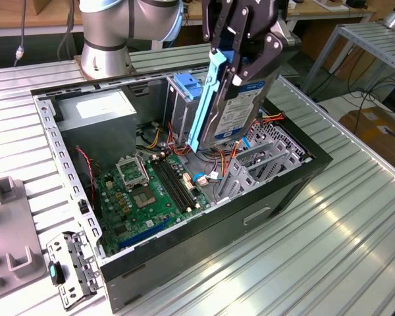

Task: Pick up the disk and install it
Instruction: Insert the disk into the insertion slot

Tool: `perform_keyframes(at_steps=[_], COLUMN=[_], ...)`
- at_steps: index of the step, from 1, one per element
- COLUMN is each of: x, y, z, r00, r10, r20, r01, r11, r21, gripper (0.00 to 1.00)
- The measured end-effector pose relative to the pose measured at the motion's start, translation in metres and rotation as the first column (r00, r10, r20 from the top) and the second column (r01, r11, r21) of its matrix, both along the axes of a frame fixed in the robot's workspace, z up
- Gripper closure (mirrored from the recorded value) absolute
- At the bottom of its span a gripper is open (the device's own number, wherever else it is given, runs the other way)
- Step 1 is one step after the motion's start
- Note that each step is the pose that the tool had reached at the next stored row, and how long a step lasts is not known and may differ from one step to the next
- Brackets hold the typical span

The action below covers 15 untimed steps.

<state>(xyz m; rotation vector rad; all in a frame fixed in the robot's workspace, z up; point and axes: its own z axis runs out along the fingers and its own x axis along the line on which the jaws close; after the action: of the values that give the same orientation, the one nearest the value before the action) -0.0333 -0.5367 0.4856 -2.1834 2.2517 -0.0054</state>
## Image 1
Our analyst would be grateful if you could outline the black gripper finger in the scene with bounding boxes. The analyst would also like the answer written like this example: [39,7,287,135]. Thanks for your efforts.
[202,0,233,55]
[230,8,284,87]

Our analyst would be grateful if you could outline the hard disk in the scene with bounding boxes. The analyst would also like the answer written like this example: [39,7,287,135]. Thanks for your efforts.
[186,48,280,154]

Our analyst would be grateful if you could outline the orange power wire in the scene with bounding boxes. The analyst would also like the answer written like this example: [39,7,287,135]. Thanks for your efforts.
[259,111,286,125]

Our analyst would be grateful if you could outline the grey metal disk bay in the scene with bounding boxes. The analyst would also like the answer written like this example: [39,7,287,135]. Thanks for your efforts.
[213,140,309,204]

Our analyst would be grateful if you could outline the blue plastic drive latch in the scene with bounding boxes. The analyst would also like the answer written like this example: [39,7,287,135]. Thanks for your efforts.
[172,73,207,101]

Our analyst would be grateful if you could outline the grey metal drive cage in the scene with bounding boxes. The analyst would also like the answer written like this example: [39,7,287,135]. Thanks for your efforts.
[163,72,205,147]

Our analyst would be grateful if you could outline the metal slat table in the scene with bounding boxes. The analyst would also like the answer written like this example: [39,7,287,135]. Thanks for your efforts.
[311,20,395,93]

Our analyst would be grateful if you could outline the cardboard box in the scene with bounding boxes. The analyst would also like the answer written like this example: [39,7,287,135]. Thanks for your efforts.
[338,105,395,165]

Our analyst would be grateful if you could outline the black RAM slot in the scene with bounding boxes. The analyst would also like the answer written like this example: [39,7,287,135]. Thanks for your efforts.
[155,157,194,213]
[159,155,198,211]
[163,154,201,209]
[150,158,189,214]

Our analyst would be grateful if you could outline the grey power supply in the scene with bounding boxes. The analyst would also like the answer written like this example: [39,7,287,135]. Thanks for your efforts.
[54,88,138,165]

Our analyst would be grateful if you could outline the metal socket cover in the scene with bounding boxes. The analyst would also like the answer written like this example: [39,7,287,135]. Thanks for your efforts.
[115,156,150,193]

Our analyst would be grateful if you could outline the small brown box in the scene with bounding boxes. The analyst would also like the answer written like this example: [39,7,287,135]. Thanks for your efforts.
[32,0,80,16]

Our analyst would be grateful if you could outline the wooden desk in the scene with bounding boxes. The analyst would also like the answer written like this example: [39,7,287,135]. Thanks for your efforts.
[0,0,378,63]

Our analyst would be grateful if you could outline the CPU socket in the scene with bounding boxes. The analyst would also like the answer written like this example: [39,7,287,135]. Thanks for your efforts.
[132,186,159,209]

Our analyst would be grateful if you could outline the black PC case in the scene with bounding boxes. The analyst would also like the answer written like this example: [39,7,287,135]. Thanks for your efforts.
[30,59,334,313]

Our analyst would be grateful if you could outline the green motherboard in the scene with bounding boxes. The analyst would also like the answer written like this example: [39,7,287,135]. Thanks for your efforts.
[93,153,215,258]

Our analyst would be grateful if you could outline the black case fan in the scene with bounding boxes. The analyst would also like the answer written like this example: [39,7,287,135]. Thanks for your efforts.
[74,147,103,219]

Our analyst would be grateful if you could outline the blue expansion slot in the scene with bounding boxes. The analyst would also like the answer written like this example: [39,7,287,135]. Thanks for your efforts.
[117,217,172,251]

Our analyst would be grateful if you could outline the grey part rack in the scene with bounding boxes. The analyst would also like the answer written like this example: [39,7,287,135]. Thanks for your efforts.
[0,176,49,302]

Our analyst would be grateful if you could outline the red orange wire bundle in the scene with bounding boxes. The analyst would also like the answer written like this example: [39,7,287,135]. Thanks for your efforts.
[167,120,243,180]

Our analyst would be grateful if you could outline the yellow black wire bundle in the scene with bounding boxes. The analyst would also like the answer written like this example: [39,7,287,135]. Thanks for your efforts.
[136,121,165,152]

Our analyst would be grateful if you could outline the short blue data wire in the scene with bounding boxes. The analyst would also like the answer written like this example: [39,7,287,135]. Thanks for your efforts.
[191,172,225,187]

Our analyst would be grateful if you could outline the red black twisted wire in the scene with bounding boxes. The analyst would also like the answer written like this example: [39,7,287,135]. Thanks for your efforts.
[74,147,98,205]

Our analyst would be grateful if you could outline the black cable with silver plug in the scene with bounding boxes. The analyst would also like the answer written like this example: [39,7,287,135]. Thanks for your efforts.
[13,0,29,68]

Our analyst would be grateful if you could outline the metal bracket with blue tab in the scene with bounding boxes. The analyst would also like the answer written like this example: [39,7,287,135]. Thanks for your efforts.
[45,230,102,312]

